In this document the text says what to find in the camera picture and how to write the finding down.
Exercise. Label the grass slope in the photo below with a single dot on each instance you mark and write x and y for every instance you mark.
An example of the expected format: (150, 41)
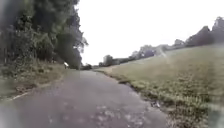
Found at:
(176, 76)

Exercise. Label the grey asphalt path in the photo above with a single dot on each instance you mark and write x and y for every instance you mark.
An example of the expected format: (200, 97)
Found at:
(83, 100)

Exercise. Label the dense wood of trees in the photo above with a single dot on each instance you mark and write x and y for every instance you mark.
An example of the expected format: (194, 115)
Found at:
(36, 33)

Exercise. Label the distant row of trees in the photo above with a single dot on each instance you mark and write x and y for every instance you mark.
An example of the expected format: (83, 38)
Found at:
(200, 37)

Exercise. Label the overgrown grass verge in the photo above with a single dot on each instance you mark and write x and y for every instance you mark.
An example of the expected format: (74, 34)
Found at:
(26, 78)

